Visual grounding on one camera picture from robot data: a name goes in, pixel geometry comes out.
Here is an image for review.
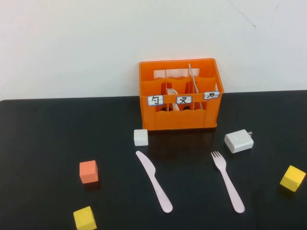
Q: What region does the orange plastic cutlery crate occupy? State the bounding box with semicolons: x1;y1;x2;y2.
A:
138;57;225;131

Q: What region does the pink plastic knife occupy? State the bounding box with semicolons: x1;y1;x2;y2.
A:
135;150;174;214

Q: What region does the paper label knife character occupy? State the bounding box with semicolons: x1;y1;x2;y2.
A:
203;91;221;100

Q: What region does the paper label spoon character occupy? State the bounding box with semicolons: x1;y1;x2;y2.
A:
147;95;165;106

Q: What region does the paper label fork character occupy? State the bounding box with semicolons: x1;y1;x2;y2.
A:
176;95;193;105

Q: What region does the white USB wall charger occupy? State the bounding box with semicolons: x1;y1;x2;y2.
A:
224;129;254;154

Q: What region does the white foam cube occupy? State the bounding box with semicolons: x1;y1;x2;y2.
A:
133;128;149;147

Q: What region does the orange foam cube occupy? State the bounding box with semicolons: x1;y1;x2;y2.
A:
79;160;99;184

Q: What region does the pink plastic fork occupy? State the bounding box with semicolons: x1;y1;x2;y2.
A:
165;88;180;112
211;150;246;214

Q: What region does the yellow foam cube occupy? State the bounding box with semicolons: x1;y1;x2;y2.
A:
73;206;97;230
279;165;307;193

